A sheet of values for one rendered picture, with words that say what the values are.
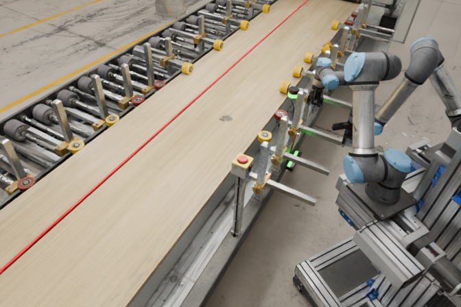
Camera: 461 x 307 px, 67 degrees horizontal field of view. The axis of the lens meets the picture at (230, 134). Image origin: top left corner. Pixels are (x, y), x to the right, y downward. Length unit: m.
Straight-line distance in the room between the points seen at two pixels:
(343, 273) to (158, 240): 1.27
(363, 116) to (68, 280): 1.33
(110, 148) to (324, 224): 1.69
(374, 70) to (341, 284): 1.38
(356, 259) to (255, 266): 0.66
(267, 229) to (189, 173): 1.08
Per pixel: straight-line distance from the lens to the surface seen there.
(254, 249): 2.65
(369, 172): 1.54
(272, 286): 2.53
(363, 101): 1.51
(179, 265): 1.87
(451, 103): 2.03
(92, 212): 1.78
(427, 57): 1.80
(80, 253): 1.67
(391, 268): 1.64
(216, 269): 1.76
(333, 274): 2.42
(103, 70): 2.90
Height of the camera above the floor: 2.25
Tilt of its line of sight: 40 degrees down
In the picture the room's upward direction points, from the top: 3 degrees clockwise
